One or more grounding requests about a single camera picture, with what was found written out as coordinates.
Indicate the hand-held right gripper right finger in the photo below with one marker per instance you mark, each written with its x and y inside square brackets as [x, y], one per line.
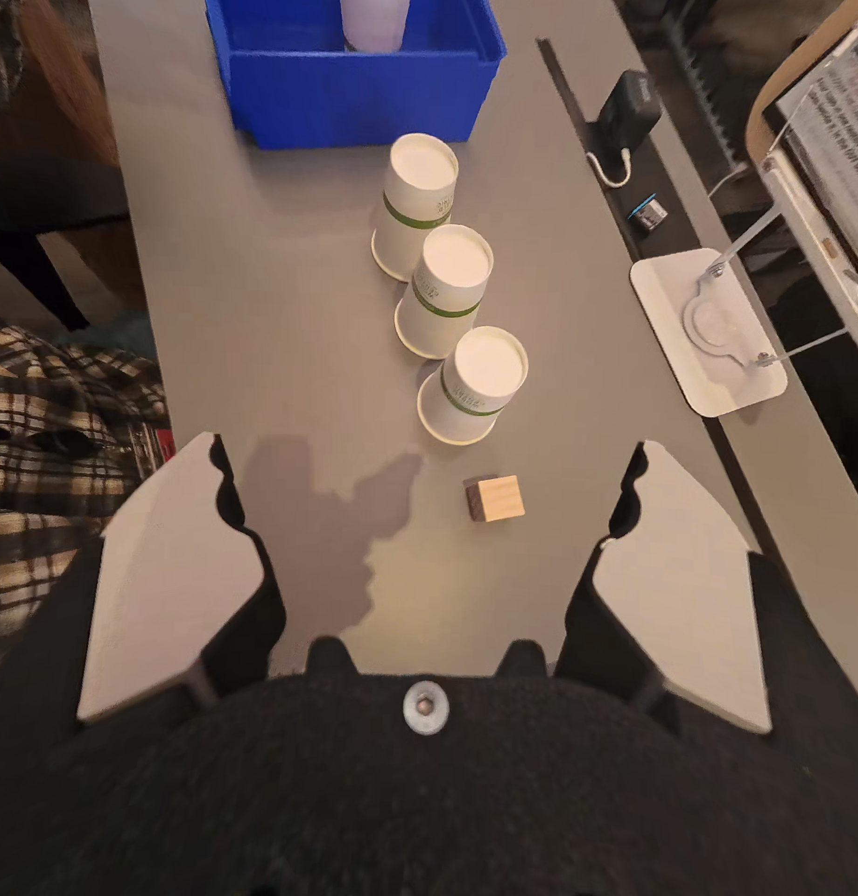
[681, 595]

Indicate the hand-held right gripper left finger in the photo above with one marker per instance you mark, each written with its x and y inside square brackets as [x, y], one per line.
[177, 581]

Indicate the white paper cup green stripe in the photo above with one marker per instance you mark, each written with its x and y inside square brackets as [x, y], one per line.
[478, 385]
[446, 294]
[415, 203]

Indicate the blue plastic bin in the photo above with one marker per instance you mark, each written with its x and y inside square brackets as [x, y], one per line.
[359, 98]

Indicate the person's plaid shirt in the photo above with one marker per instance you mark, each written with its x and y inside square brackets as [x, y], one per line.
[44, 448]

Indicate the wooden cube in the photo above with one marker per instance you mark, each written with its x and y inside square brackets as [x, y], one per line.
[502, 498]

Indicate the white document stand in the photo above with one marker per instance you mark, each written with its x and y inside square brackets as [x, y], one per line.
[709, 329]

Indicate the small black blue device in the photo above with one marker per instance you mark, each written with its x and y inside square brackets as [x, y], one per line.
[647, 213]

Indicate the black charger block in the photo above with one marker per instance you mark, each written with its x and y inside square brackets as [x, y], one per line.
[628, 105]

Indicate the brown backing board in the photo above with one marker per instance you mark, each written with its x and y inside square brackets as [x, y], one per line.
[786, 77]

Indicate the plain white paper cup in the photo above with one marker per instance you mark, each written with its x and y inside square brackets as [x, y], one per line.
[373, 24]

